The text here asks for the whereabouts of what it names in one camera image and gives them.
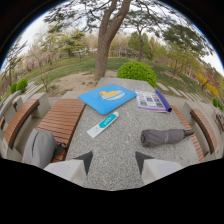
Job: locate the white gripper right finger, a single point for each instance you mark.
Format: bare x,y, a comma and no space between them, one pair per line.
158,168

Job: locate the wooden slat bench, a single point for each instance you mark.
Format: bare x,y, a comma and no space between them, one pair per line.
62,121
190,132

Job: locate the blue mat with yellow duck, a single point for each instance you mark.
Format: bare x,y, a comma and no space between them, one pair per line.
107,97

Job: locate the curved wooden bench backrest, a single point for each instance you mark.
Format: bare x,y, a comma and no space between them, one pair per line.
205,128
19,120

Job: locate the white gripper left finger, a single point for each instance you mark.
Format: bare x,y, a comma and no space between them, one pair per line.
68,168

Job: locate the grey backpack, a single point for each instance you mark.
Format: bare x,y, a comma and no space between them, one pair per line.
40,148

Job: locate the large tree trunk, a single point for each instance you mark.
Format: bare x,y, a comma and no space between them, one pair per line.
107,40

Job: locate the small green shrub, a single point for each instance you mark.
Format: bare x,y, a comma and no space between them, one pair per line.
22,85

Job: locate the grey folded umbrella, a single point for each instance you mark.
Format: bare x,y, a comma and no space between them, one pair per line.
164,137

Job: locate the partly rolled purple poster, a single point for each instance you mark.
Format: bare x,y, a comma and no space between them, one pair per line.
153,101

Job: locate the round green bush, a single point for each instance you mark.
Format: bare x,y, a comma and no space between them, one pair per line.
137,73

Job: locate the white teal toothpaste tube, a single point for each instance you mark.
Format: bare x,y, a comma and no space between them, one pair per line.
103,124

